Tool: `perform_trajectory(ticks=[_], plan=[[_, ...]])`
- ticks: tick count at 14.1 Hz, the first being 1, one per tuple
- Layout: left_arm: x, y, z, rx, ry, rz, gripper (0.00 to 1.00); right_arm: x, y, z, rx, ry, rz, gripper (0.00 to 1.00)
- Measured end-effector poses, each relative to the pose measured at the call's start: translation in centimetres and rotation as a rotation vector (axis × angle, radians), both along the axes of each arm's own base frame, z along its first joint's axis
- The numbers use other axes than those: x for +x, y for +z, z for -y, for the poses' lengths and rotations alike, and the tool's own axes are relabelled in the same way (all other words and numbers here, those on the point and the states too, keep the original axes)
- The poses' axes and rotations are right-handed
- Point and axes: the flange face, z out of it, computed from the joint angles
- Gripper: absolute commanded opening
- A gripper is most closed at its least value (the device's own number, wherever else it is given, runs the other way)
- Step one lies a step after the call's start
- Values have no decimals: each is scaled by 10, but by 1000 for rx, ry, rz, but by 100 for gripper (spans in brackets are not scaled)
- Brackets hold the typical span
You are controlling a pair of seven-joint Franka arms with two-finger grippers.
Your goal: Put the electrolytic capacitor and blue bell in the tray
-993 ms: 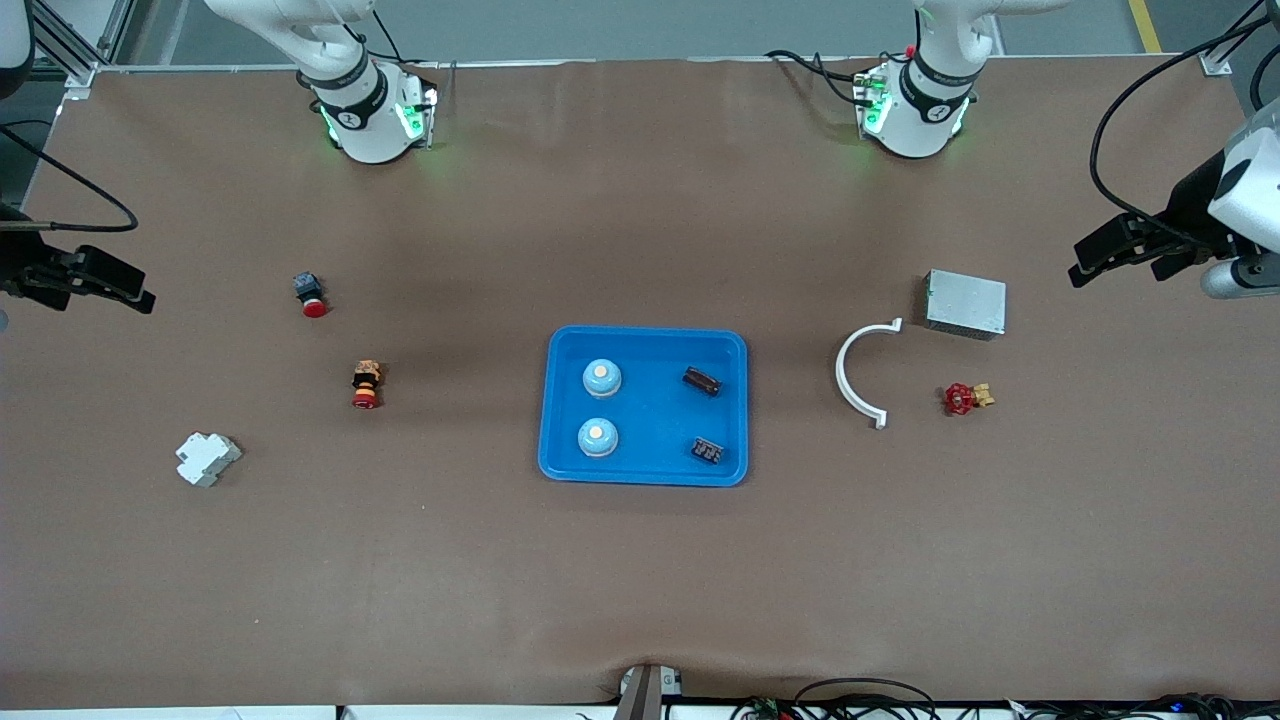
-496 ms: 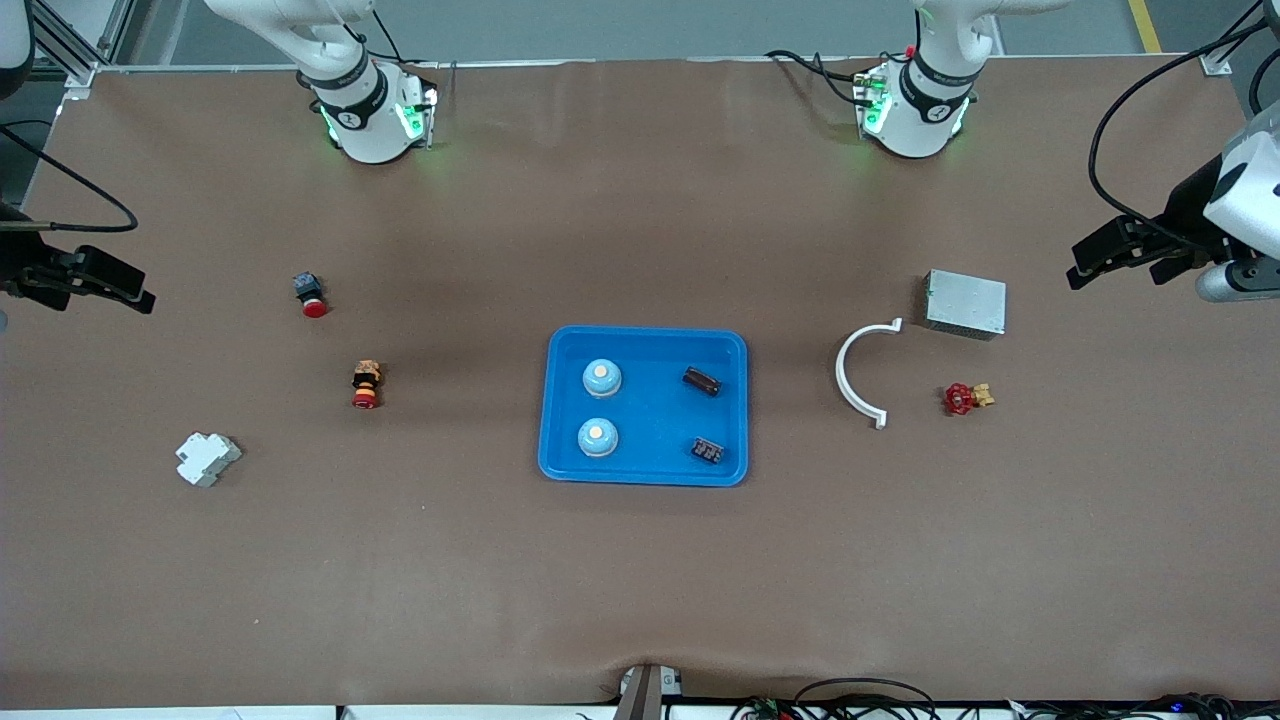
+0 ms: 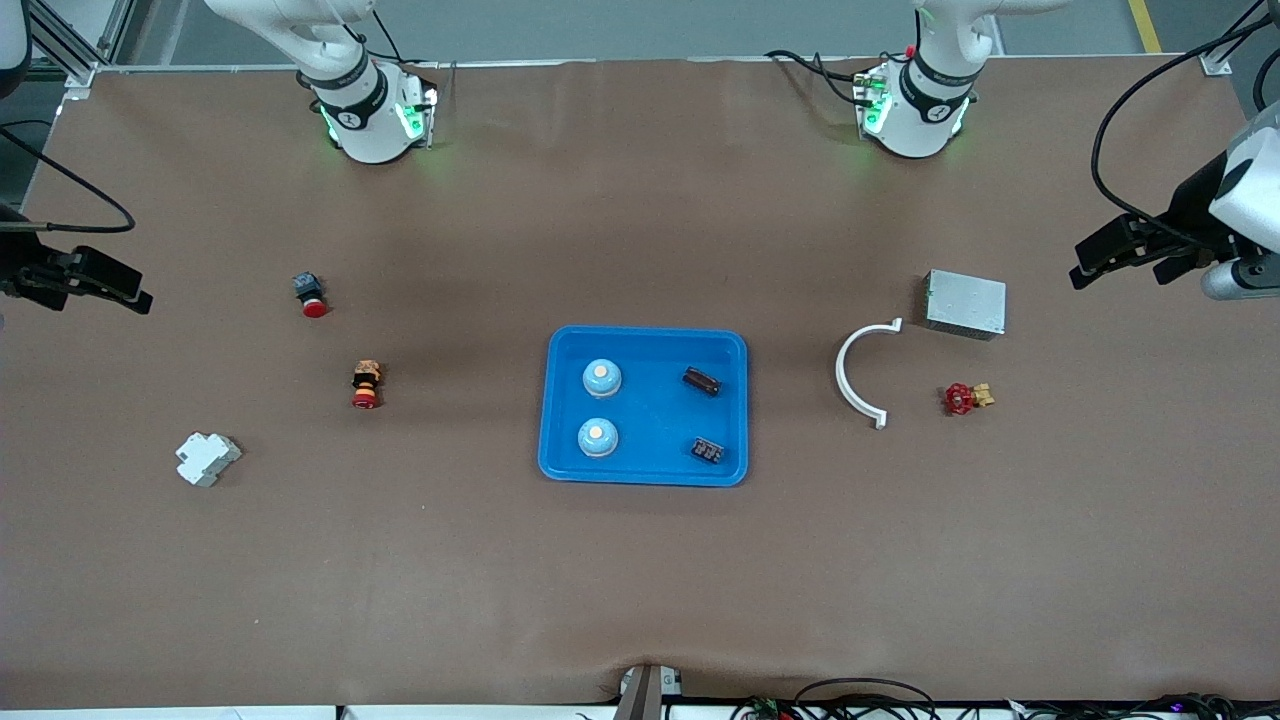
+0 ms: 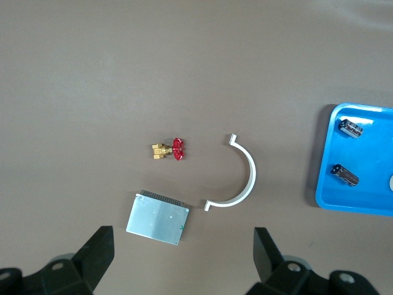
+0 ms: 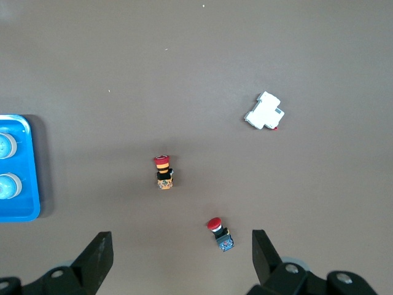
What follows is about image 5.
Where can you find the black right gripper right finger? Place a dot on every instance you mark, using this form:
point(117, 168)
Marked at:
point(267, 264)

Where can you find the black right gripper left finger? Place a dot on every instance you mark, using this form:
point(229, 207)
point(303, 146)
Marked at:
point(92, 264)

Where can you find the blue desk bell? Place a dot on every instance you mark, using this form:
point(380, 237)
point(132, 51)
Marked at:
point(5, 146)
point(7, 186)

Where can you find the blue plastic tray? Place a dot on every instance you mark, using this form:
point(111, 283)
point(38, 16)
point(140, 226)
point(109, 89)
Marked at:
point(27, 172)

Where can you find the red pushbutton black base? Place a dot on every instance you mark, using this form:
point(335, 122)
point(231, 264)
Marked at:
point(219, 232)

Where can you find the red emergency stop orange base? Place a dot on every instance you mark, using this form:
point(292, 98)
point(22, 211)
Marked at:
point(163, 173)

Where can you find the white circuit breaker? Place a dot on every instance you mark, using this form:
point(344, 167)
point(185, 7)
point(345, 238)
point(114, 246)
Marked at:
point(264, 111)

